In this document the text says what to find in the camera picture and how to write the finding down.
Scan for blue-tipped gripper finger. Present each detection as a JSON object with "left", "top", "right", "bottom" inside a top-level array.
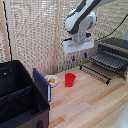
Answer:
[
  {"left": 71, "top": 54, "right": 76, "bottom": 63},
  {"left": 83, "top": 51, "right": 89, "bottom": 60}
]

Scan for blue box flap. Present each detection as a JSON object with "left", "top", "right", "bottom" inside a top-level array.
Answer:
[{"left": 32, "top": 67, "right": 52, "bottom": 104}]

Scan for white bowl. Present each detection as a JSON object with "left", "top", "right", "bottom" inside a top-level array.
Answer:
[{"left": 44, "top": 74, "right": 60, "bottom": 88}]

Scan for red plastic cup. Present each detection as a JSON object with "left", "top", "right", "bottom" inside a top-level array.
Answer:
[{"left": 64, "top": 72, "right": 77, "bottom": 88}]

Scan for yellow food pieces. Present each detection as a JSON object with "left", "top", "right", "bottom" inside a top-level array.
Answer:
[{"left": 47, "top": 77, "right": 56, "bottom": 84}]

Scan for black toaster oven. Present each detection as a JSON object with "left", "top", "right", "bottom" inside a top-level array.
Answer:
[{"left": 88, "top": 37, "right": 128, "bottom": 81}]

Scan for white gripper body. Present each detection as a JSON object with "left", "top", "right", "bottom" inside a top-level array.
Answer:
[{"left": 61, "top": 35, "right": 96, "bottom": 55}]

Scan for black fabric storage box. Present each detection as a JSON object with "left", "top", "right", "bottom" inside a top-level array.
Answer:
[{"left": 0, "top": 59, "right": 51, "bottom": 128}]

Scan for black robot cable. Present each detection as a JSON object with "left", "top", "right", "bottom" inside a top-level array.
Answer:
[{"left": 93, "top": 21, "right": 128, "bottom": 44}]

